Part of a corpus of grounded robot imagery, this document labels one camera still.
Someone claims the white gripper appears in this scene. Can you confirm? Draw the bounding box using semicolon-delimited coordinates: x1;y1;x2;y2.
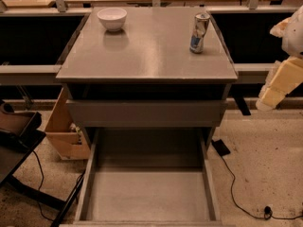
256;57;303;111

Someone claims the redbull can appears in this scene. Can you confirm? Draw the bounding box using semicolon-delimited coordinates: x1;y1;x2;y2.
189;12;210;54

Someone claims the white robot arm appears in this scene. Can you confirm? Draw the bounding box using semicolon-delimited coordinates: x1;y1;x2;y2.
256;6;303;111

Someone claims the grey drawer cabinet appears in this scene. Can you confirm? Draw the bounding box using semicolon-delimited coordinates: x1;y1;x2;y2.
56;7;238;143

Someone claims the open grey middle drawer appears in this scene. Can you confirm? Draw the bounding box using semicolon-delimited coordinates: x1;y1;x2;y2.
60;128;235;227

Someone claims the closed grey top drawer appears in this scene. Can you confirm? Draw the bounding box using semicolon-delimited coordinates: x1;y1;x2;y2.
66;100;227;128

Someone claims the black floor plate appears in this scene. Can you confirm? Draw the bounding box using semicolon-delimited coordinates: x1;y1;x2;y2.
211;140;230;156

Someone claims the white bowl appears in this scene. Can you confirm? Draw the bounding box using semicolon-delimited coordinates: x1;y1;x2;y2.
97;8;127;31

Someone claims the cardboard box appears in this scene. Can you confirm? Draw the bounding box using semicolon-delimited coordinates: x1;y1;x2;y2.
45;88;90;160

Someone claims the brown black bag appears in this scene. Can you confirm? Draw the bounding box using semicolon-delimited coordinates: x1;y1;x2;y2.
0;99;43;153

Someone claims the grey rail right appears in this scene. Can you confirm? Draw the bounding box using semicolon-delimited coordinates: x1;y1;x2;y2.
234;63;274;84

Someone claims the grey rail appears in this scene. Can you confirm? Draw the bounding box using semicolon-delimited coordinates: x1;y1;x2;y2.
0;65;61;86
234;63;274;84

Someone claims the black floor cable right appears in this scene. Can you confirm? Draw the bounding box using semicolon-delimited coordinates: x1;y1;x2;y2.
221;156;303;221

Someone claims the black floor cable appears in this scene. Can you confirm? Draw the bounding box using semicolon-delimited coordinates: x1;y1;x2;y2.
32;149;55;222
221;156;303;221

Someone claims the black floor cable left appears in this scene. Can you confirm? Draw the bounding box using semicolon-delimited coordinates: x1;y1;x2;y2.
32;149;55;222

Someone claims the grey rail left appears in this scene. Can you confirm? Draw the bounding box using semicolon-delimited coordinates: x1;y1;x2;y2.
0;65;61;86

